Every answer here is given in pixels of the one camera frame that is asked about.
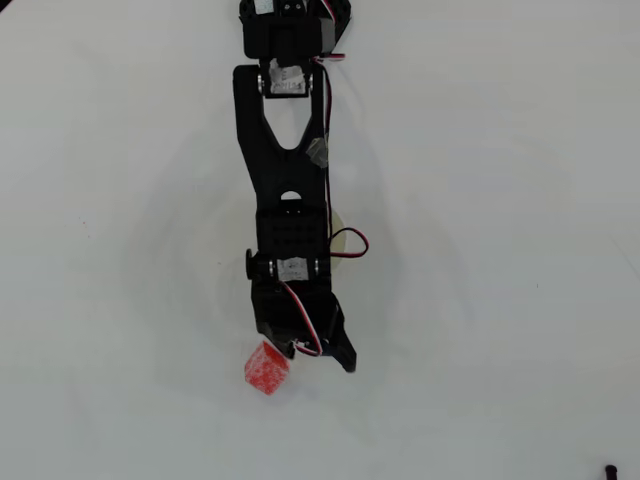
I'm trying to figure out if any red black forearm servo cable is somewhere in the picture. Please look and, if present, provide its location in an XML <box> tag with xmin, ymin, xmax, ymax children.
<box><xmin>312</xmin><ymin>54</ymin><xmax>371</xmax><ymax>261</ymax></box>

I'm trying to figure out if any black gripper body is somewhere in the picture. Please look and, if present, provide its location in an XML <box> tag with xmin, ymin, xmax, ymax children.
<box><xmin>251</xmin><ymin>279</ymin><xmax>347</xmax><ymax>359</ymax></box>

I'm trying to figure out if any grey tape piece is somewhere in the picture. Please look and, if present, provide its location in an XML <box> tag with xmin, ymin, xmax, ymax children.
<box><xmin>305</xmin><ymin>135</ymin><xmax>330</xmax><ymax>169</ymax></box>

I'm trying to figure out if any red foam cube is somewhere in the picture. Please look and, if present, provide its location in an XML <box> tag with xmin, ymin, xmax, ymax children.
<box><xmin>243</xmin><ymin>340</ymin><xmax>293</xmax><ymax>398</ymax></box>

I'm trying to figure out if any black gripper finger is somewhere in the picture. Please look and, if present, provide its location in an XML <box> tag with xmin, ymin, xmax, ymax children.
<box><xmin>272</xmin><ymin>334</ymin><xmax>298</xmax><ymax>362</ymax></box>
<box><xmin>323</xmin><ymin>317</ymin><xmax>359</xmax><ymax>375</ymax></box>

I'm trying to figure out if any red white gripper servo cable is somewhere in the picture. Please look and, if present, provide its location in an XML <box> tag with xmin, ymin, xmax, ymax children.
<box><xmin>277</xmin><ymin>280</ymin><xmax>324</xmax><ymax>357</ymax></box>

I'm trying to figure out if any red white base servo cable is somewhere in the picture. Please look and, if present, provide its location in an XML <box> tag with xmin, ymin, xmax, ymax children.
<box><xmin>319</xmin><ymin>0</ymin><xmax>347</xmax><ymax>62</ymax></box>

